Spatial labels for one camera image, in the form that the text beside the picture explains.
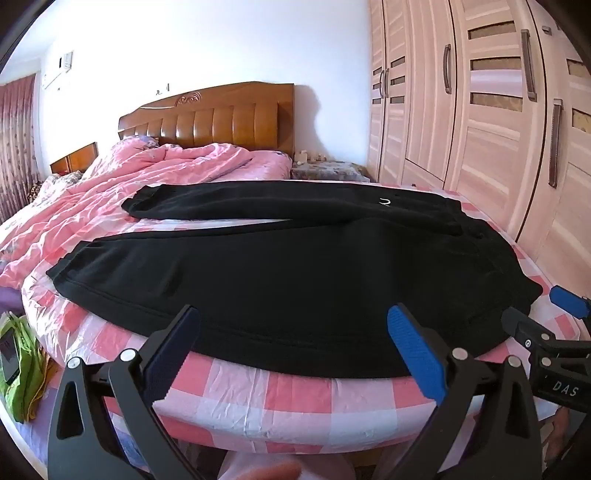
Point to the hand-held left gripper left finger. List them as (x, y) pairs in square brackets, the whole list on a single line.
[(181, 328)]

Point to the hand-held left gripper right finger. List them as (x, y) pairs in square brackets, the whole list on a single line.
[(415, 346)]

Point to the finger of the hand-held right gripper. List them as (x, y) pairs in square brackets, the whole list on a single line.
[(571, 300), (524, 325)]

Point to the black pants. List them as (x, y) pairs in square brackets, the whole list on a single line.
[(286, 277)]

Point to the pink checked bed sheet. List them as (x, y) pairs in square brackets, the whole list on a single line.
[(258, 397)]

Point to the pink quilt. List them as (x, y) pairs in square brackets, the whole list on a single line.
[(101, 203)]

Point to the green cloth bag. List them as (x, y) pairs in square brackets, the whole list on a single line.
[(25, 369)]

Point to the purple cloth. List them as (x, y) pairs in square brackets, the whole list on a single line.
[(11, 297)]

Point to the dark tablet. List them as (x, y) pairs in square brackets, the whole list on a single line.
[(9, 357)]

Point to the cloth-covered nightstand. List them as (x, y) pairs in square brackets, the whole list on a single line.
[(330, 171)]

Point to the wooden nightstand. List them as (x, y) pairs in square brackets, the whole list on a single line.
[(76, 157)]

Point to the light wooden wardrobe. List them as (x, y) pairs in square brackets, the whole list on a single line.
[(485, 115)]

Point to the wooden bed headboard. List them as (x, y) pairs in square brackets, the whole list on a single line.
[(217, 120)]

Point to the patterned pink curtain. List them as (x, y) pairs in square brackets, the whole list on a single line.
[(18, 147)]

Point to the white air conditioner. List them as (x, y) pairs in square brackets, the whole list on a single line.
[(57, 71)]

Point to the wall socket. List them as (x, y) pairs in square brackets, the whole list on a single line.
[(162, 89)]

